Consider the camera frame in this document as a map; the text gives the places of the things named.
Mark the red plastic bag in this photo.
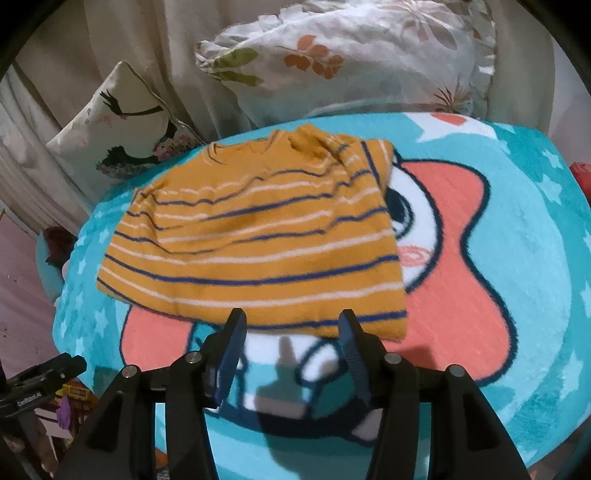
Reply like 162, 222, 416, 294
570, 161, 591, 195

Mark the yellow toy truck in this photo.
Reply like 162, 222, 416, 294
55, 385, 95, 404

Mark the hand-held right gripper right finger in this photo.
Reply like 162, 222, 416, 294
338, 309, 532, 480

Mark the yellow striped knit sweater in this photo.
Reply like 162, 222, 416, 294
96, 124, 409, 342

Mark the white leaf print pillow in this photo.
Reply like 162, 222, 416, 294
194, 0, 497, 127

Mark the teal cartoon printed blanket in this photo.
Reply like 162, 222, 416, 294
36, 111, 591, 480

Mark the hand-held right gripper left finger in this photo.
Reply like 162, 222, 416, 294
54, 308, 247, 480

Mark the purple toy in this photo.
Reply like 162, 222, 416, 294
56, 396, 74, 430

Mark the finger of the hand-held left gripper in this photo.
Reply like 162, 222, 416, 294
4, 353, 88, 388

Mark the white bird print cushion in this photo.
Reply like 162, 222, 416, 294
45, 61, 206, 191

